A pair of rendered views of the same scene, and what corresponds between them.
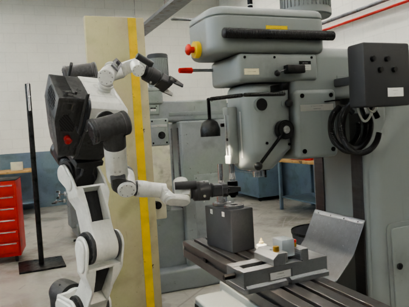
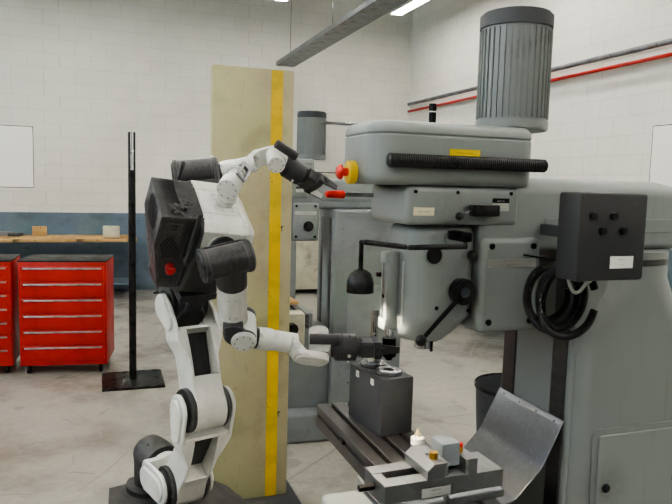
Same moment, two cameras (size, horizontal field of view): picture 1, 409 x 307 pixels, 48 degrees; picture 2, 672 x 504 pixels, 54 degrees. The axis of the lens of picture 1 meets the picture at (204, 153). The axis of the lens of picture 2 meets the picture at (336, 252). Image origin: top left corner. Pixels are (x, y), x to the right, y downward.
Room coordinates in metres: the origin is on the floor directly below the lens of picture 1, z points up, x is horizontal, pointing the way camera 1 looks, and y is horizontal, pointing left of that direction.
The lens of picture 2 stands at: (-0.05, -0.06, 1.73)
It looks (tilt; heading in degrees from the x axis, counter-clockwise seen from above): 6 degrees down; 3
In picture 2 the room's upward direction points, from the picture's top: 2 degrees clockwise
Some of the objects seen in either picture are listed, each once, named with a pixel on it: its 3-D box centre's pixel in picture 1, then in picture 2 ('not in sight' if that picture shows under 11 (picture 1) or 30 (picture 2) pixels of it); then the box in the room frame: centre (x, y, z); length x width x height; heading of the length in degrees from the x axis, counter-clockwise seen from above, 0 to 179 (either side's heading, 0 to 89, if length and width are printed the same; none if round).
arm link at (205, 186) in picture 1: (212, 190); (361, 348); (2.06, -0.03, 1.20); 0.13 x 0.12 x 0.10; 8
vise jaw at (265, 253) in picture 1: (270, 254); (426, 461); (1.62, -0.21, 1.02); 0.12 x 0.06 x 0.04; 25
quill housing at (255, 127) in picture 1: (257, 127); (427, 280); (1.78, -0.21, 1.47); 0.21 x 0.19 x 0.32; 23
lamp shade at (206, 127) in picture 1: (210, 127); (360, 280); (1.67, -0.03, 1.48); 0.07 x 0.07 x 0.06
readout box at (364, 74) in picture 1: (380, 75); (602, 236); (1.58, -0.61, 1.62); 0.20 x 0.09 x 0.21; 113
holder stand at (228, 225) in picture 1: (229, 225); (379, 394); (2.12, -0.09, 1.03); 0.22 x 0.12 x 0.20; 30
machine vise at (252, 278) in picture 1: (277, 263); (434, 473); (1.63, -0.24, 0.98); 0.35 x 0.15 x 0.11; 115
